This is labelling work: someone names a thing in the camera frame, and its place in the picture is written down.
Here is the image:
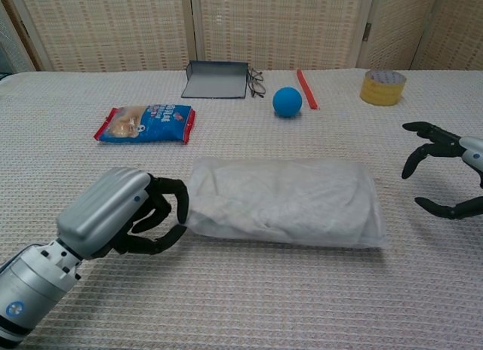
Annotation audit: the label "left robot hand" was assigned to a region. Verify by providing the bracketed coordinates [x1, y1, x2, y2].
[55, 167, 190, 261]

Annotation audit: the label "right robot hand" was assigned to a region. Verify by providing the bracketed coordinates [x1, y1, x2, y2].
[401, 121, 483, 220]

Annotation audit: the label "clear plastic zip bag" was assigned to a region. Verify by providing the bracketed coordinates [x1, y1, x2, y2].
[184, 156, 389, 249]

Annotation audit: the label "light grey cloth garment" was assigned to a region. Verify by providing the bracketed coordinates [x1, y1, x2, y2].
[192, 160, 386, 248]

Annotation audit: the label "yellow tape roll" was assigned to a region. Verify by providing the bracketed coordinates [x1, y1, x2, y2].
[358, 69, 408, 107]

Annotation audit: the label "blue snack packet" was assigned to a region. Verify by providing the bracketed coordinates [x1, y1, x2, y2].
[93, 103, 197, 145]

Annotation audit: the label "woven folding screen panel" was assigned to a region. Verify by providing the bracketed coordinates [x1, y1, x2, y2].
[356, 0, 442, 70]
[189, 0, 374, 71]
[411, 0, 483, 71]
[5, 0, 193, 72]

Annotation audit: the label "red flat strip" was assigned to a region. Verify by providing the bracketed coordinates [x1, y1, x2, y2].
[296, 68, 320, 111]

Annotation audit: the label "white woven tablecloth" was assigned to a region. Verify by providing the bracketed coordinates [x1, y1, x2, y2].
[0, 68, 483, 350]

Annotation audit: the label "blue ball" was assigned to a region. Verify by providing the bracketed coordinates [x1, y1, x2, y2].
[272, 86, 303, 119]

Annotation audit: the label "grey open glasses case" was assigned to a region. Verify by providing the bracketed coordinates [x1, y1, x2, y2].
[180, 60, 251, 100]

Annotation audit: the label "thin-framed eyeglasses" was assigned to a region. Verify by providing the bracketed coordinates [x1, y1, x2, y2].
[247, 67, 267, 99]

